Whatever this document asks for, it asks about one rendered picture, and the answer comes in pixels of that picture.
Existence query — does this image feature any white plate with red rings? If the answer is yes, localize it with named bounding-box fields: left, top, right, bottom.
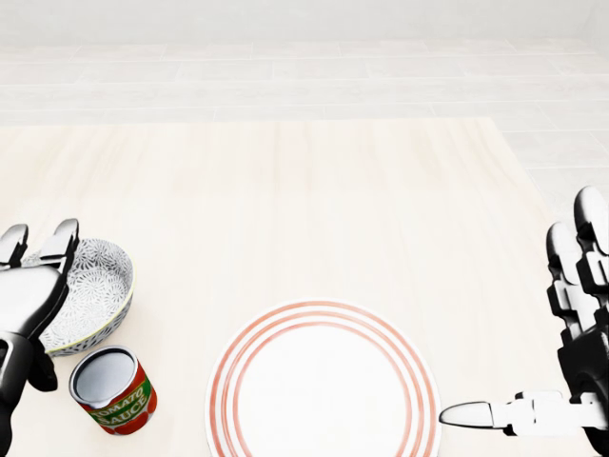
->
left=205, top=298, right=443, bottom=457

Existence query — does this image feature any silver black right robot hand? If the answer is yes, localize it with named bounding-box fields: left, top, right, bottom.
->
left=437, top=185, right=609, bottom=457

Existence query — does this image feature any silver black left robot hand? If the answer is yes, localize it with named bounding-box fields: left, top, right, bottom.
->
left=0, top=218, right=81, bottom=394

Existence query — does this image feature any tomato sauce tin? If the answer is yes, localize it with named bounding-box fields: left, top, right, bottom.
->
left=69, top=345, right=159, bottom=436

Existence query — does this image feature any grey floral patterned bowl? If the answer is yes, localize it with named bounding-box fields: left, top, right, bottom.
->
left=21, top=237, right=136, bottom=359

